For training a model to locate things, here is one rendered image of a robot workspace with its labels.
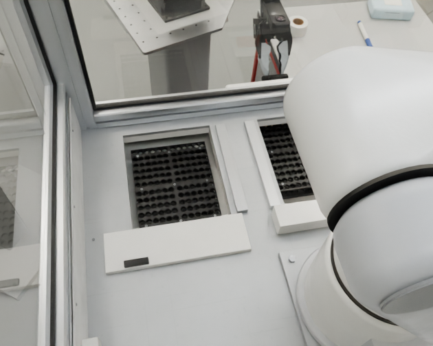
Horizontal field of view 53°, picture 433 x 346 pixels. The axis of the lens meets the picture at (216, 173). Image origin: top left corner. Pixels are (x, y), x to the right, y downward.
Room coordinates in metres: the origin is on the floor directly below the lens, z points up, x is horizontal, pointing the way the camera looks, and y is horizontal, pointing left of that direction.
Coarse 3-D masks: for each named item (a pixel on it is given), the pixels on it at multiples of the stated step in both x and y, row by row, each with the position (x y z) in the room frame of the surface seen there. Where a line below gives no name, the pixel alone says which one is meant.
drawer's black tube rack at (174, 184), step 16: (144, 160) 0.58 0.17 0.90; (160, 160) 0.59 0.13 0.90; (176, 160) 0.60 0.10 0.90; (192, 160) 0.62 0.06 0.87; (208, 160) 0.60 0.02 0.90; (144, 176) 0.54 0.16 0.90; (160, 176) 0.56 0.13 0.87; (176, 176) 0.55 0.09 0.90; (192, 176) 0.55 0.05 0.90; (208, 176) 0.58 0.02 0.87; (144, 192) 0.52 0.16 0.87; (160, 192) 0.52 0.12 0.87; (176, 192) 0.50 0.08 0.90; (192, 192) 0.51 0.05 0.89; (208, 192) 0.53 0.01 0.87; (144, 208) 0.46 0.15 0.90; (160, 208) 0.46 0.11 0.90; (176, 208) 0.46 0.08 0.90; (192, 208) 0.47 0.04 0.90; (208, 208) 0.47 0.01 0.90; (144, 224) 0.42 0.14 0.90; (160, 224) 0.42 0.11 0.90
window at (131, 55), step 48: (96, 0) 0.66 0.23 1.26; (144, 0) 0.68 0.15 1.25; (192, 0) 0.70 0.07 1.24; (240, 0) 0.73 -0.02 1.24; (288, 0) 0.75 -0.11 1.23; (336, 0) 0.78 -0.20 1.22; (384, 0) 0.81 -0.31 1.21; (432, 0) 0.84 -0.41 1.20; (96, 48) 0.65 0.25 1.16; (144, 48) 0.68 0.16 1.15; (192, 48) 0.70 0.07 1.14; (240, 48) 0.73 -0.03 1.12; (288, 48) 0.76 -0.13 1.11; (336, 48) 0.79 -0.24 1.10; (432, 48) 0.86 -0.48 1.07; (96, 96) 0.65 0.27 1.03; (144, 96) 0.68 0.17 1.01; (192, 96) 0.70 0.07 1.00
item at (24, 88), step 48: (0, 0) 0.48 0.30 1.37; (0, 48) 0.41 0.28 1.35; (0, 96) 0.35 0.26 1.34; (48, 96) 0.54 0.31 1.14; (0, 144) 0.29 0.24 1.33; (48, 144) 0.43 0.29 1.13; (0, 192) 0.23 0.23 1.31; (48, 192) 0.34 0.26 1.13; (0, 240) 0.18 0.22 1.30; (48, 240) 0.27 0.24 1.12; (0, 288) 0.13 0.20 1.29; (48, 288) 0.19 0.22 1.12; (0, 336) 0.09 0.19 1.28; (48, 336) 0.13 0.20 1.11
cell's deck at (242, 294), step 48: (96, 144) 0.58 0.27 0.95; (240, 144) 0.62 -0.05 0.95; (96, 192) 0.46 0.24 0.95; (96, 240) 0.35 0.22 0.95; (288, 240) 0.39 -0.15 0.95; (96, 288) 0.26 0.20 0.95; (144, 288) 0.27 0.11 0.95; (192, 288) 0.27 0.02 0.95; (240, 288) 0.28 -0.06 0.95; (96, 336) 0.18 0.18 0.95; (144, 336) 0.18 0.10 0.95; (192, 336) 0.19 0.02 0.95; (240, 336) 0.20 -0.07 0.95; (288, 336) 0.20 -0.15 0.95
